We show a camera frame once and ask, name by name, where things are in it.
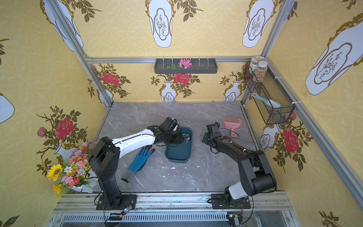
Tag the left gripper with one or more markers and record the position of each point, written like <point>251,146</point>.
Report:
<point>176,137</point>

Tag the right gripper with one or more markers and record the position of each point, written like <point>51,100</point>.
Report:
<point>207,139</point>

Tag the teal plastic storage box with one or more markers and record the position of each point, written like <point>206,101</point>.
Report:
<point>180,153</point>

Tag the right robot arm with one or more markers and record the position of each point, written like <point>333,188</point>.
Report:
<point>255,173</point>

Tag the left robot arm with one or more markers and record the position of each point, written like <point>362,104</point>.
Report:
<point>124,157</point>

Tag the pink plastic comb brush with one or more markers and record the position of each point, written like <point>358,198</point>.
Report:
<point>233,124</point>

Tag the blue grey work glove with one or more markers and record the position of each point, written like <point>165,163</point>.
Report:
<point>138,163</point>

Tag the pink flower on shelf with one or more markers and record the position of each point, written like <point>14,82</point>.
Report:
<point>184,63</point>

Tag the light blue brush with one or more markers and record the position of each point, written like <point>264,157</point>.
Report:
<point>268,102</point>

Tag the spice jar white lid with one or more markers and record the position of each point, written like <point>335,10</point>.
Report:
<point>260,71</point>

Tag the glass jar behind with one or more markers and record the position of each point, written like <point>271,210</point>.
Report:
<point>254,63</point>

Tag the colourful artificial flower bouquet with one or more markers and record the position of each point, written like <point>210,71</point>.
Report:
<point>74,172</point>

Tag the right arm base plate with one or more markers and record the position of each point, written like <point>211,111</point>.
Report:
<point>225,201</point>

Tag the dark grey wall shelf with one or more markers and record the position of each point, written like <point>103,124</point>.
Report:
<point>199,66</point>

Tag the black wire mesh basket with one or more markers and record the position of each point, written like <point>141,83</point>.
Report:
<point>270,88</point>

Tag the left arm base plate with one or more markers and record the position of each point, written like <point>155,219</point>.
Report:
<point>118,203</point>

